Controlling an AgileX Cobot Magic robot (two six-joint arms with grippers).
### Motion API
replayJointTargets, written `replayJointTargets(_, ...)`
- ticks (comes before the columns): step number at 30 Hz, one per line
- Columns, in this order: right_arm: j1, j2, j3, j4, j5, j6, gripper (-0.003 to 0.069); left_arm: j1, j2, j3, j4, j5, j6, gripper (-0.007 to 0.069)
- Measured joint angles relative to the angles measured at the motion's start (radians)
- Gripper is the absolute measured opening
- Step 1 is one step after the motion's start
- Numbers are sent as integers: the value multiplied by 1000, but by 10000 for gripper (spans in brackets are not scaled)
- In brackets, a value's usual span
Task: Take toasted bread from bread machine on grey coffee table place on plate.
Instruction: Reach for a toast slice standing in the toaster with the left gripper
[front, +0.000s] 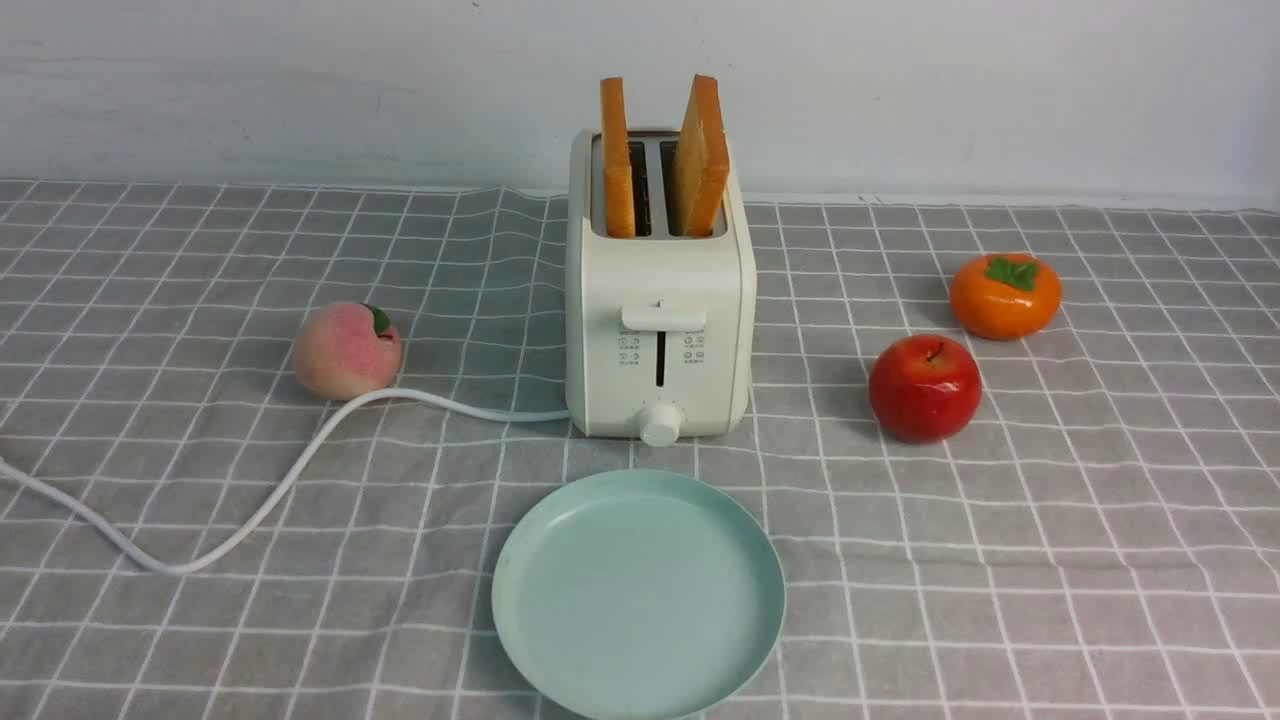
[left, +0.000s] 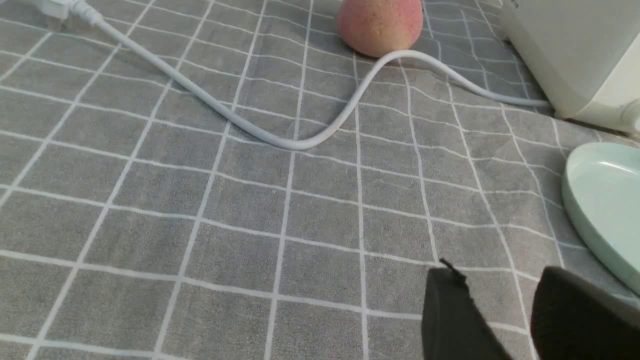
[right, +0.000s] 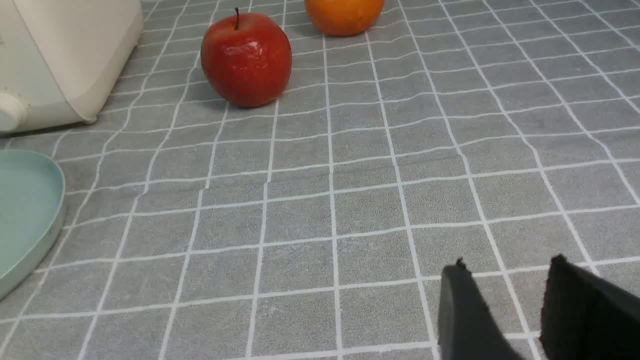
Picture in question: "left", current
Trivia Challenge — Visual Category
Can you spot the white toaster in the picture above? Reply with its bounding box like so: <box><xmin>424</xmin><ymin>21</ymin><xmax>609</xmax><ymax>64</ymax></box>
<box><xmin>499</xmin><ymin>0</ymin><xmax>640</xmax><ymax>133</ymax></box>

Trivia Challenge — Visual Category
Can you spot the white power plug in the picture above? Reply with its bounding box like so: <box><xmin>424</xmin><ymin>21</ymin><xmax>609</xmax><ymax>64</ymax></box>
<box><xmin>30</xmin><ymin>0</ymin><xmax>102</xmax><ymax>23</ymax></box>

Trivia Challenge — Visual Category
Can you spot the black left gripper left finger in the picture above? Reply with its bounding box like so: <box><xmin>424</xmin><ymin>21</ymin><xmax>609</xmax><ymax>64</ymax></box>
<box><xmin>422</xmin><ymin>259</ymin><xmax>512</xmax><ymax>360</ymax></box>

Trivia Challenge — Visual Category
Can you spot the white power cable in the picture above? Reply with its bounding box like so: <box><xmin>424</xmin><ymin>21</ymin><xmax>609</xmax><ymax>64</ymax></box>
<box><xmin>70</xmin><ymin>2</ymin><xmax>552</xmax><ymax>152</ymax></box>

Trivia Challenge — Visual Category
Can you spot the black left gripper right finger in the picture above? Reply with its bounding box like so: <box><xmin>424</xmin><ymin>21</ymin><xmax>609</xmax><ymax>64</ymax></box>
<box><xmin>530</xmin><ymin>266</ymin><xmax>640</xmax><ymax>360</ymax></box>

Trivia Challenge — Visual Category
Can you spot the light green plate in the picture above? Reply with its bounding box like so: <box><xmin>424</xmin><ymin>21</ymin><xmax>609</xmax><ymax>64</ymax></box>
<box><xmin>561</xmin><ymin>142</ymin><xmax>640</xmax><ymax>293</ymax></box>

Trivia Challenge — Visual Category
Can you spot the pink peach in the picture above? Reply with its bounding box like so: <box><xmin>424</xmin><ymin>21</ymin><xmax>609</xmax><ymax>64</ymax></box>
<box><xmin>334</xmin><ymin>0</ymin><xmax>425</xmax><ymax>58</ymax></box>

